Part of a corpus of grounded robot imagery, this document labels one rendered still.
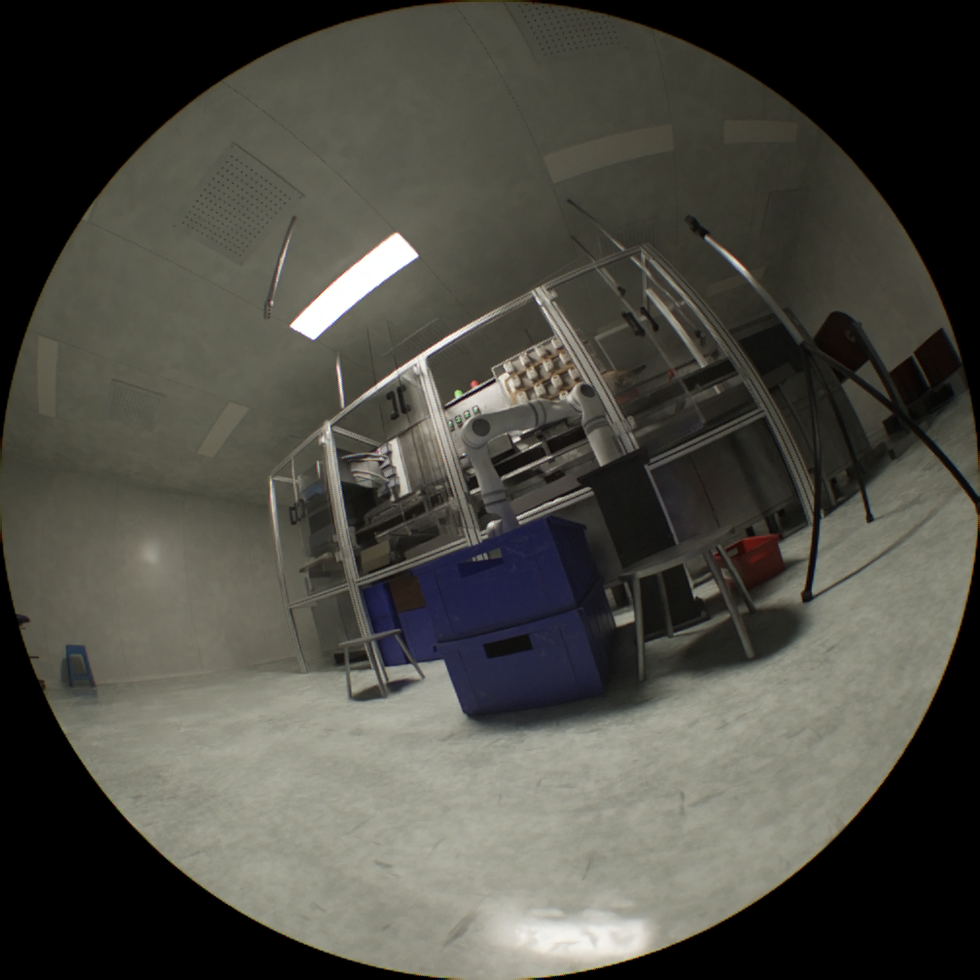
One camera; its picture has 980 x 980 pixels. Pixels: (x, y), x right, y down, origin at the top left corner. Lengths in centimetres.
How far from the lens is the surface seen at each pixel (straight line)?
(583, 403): 113
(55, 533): 543
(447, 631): 85
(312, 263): 270
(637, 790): 48
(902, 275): 482
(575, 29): 272
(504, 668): 81
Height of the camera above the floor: 33
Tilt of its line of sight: 16 degrees up
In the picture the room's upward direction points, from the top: 19 degrees counter-clockwise
